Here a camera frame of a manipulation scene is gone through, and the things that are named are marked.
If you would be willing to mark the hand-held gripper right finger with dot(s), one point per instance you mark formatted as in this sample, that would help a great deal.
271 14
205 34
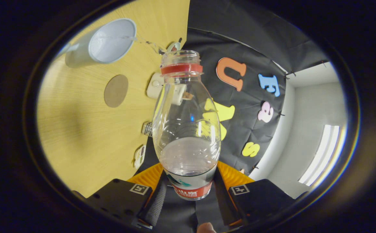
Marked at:
228 204

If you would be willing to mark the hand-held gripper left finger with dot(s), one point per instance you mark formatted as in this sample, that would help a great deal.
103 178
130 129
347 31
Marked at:
157 204

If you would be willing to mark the clear plastic juice bottle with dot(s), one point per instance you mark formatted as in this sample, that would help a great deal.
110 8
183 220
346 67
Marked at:
188 155

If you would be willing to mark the round brown coaster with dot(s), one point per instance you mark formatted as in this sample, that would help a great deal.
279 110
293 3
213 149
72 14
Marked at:
116 91

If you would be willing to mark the white cup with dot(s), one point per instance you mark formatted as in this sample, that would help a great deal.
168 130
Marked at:
110 43

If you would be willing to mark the white divided dish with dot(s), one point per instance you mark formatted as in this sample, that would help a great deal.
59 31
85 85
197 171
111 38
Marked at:
140 157

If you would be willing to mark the large ceiling light panel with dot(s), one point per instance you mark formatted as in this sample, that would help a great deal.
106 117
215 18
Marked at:
320 155

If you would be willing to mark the wooden table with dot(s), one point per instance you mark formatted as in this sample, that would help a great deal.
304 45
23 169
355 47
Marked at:
78 136

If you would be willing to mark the brown bread slice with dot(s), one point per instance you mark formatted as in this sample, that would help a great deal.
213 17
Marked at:
188 95

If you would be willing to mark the white toaster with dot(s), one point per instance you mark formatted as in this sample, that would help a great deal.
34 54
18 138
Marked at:
154 86

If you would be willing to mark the brown meat piece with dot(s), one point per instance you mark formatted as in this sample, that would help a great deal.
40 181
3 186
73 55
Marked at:
174 48

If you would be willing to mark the pale green plate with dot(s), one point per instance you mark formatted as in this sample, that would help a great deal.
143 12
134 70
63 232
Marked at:
169 45

